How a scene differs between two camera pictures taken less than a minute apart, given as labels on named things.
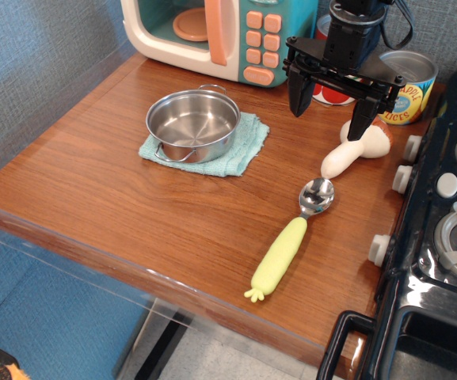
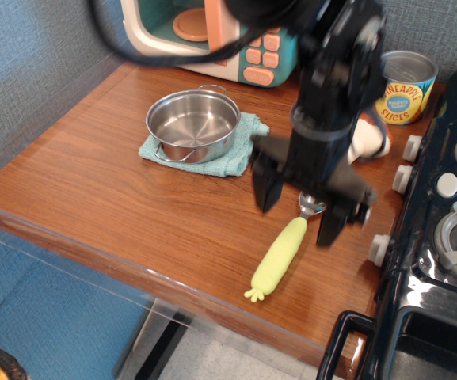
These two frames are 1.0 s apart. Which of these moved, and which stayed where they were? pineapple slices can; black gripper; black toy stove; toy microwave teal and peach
Moved: black gripper
Stayed: pineapple slices can; toy microwave teal and peach; black toy stove
